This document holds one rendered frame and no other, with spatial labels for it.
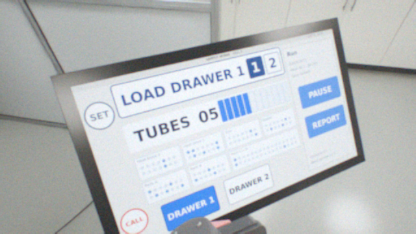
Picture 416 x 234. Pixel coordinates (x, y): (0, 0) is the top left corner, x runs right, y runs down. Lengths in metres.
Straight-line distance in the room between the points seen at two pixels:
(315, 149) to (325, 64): 0.17
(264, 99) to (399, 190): 1.61
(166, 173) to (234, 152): 0.12
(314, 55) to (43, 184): 1.79
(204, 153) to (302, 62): 0.25
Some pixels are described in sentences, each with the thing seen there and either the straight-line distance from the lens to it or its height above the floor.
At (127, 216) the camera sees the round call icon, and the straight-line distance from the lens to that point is 0.41.
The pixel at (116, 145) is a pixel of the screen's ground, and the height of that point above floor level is 1.11.
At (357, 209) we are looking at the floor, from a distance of 1.74.
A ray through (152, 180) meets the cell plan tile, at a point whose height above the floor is 1.06.
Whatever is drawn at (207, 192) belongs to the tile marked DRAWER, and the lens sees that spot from 0.41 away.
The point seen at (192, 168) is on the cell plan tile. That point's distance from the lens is 0.39.
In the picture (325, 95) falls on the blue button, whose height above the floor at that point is 1.09.
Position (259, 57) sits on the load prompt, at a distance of 0.43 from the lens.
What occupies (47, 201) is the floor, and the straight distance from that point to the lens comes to 1.85.
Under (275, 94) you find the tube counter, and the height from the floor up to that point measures 1.11.
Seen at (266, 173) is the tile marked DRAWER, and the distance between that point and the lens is 0.45.
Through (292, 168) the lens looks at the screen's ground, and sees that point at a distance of 0.48.
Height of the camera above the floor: 1.38
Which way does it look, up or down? 44 degrees down
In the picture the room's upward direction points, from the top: straight up
